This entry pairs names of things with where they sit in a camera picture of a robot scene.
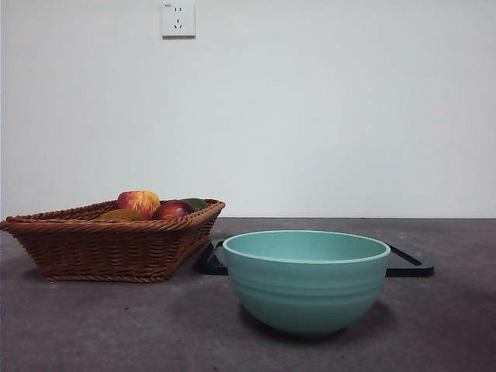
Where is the teal ribbed bowl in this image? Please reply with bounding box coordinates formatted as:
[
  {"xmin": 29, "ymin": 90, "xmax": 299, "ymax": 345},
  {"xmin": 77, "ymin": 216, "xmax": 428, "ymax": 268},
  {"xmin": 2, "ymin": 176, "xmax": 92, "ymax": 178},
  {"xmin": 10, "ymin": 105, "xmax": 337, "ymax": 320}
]
[{"xmin": 222, "ymin": 229, "xmax": 391, "ymax": 336}]

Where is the green fruit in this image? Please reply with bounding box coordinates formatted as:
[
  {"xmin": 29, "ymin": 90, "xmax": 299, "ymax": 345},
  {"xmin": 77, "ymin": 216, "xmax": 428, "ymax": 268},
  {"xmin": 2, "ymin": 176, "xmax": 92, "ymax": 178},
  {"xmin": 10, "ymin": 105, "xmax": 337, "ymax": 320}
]
[{"xmin": 181, "ymin": 197, "xmax": 209, "ymax": 212}]

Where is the dark red apple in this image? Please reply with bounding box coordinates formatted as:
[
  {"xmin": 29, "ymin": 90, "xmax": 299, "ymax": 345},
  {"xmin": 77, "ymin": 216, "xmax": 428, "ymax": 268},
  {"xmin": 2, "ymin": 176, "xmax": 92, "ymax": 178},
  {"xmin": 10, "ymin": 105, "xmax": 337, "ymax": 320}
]
[{"xmin": 151, "ymin": 199, "xmax": 195, "ymax": 220}]

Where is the red yellow apple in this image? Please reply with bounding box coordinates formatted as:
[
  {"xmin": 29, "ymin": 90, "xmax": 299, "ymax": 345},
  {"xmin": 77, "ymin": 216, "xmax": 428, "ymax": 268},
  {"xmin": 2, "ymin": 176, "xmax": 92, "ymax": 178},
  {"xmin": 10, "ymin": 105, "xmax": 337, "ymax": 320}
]
[{"xmin": 115, "ymin": 189, "xmax": 161, "ymax": 220}]

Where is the brown wicker basket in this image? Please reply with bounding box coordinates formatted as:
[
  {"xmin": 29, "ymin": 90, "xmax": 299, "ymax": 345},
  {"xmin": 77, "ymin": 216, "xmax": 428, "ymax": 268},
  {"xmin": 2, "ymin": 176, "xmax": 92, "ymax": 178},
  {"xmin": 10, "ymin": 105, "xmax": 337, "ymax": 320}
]
[{"xmin": 0, "ymin": 198, "xmax": 226, "ymax": 283}]

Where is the dark rectangular tray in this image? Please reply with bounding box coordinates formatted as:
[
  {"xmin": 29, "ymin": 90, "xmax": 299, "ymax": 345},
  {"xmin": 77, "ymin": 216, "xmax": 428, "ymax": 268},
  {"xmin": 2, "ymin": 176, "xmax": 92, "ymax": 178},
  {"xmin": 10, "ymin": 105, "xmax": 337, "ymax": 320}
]
[{"xmin": 193, "ymin": 239, "xmax": 435, "ymax": 277}]

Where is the white wall socket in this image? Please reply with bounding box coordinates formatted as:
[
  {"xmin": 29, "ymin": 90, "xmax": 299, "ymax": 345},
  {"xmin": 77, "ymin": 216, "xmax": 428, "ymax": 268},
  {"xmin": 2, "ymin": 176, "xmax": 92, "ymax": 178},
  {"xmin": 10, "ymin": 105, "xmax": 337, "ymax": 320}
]
[{"xmin": 161, "ymin": 0, "xmax": 196, "ymax": 39}]

